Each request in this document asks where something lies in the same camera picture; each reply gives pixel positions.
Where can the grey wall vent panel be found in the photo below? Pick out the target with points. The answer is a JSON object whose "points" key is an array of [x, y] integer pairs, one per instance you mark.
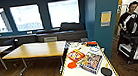
{"points": [[50, 39]]}

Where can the small grey box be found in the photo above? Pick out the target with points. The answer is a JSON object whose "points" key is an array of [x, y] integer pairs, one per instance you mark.
{"points": [[84, 40]]}

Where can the yellow wall sign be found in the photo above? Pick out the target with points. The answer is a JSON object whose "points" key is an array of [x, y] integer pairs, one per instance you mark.
{"points": [[105, 18]]}

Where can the person in dark shirt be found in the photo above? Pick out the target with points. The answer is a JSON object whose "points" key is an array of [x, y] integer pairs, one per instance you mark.
{"points": [[130, 19]]}

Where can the clear plastic container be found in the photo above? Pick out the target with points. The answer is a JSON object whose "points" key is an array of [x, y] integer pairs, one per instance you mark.
{"points": [[74, 45]]}

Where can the dark window bench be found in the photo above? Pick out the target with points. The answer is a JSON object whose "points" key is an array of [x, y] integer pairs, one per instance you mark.
{"points": [[31, 37]]}

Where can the flat red object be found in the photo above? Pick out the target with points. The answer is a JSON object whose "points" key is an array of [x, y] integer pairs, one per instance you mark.
{"points": [[91, 43]]}

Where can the white blue-rimmed bowl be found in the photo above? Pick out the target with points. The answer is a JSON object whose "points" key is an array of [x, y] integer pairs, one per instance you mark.
{"points": [[93, 49]]}

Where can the dark padded backrest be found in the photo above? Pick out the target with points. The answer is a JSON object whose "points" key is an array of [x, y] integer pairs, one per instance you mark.
{"points": [[72, 26]]}

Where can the colourful board game box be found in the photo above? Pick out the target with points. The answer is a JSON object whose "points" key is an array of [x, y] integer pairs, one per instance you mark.
{"points": [[91, 62]]}

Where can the light brown door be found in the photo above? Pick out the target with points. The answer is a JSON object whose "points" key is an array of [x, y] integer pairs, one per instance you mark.
{"points": [[120, 10]]}

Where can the flat orange disc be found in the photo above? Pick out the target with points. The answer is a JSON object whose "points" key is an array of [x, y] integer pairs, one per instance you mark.
{"points": [[72, 65]]}

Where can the red yellow game box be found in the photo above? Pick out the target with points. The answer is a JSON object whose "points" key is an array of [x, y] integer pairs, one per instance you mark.
{"points": [[75, 55]]}

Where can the dark office chair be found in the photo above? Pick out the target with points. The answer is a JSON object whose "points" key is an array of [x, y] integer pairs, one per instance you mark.
{"points": [[11, 43]]}

